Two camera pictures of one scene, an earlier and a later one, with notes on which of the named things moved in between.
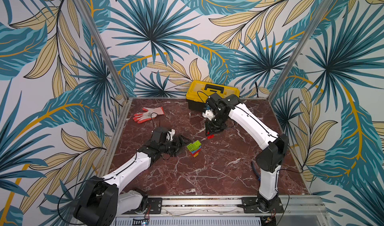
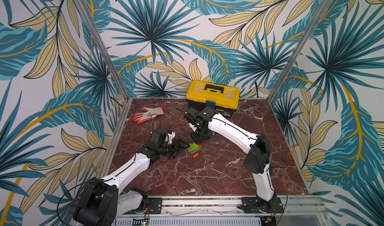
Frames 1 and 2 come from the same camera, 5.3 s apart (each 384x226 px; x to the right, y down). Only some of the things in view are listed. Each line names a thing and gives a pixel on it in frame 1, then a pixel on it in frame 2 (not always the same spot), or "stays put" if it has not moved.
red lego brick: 193,154 stays put
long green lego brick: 194,146 stays put
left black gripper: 179,145 stays put
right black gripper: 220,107 → 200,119
